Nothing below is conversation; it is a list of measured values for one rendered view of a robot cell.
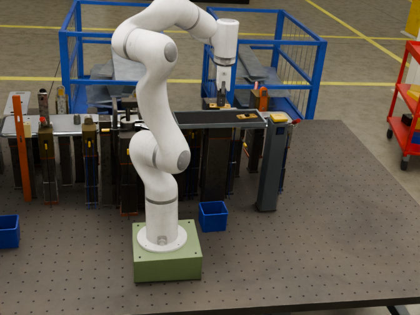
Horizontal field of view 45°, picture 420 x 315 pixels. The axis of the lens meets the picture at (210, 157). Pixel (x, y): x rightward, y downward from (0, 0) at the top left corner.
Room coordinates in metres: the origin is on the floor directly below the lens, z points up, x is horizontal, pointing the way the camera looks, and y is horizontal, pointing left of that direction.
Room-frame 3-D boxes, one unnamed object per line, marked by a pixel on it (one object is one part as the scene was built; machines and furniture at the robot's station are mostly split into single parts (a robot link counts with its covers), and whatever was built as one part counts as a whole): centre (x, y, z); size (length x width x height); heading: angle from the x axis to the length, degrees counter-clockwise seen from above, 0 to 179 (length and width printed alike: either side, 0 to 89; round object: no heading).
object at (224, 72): (1.89, -0.02, 1.35); 0.10 x 0.07 x 0.11; 4
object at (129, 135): (1.82, 0.33, 0.89); 0.09 x 0.08 x 0.38; 15
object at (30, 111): (2.22, 0.86, 0.84); 0.12 x 0.07 x 0.28; 15
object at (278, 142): (1.97, -0.28, 0.92); 0.08 x 0.08 x 0.44; 15
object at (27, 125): (1.90, 0.78, 0.88); 0.04 x 0.04 x 0.37; 15
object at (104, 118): (1.90, 0.45, 0.91); 0.07 x 0.05 x 0.42; 15
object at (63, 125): (2.17, 0.27, 1.00); 1.38 x 0.22 x 0.02; 105
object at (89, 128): (1.89, 0.51, 0.88); 0.11 x 0.07 x 0.37; 15
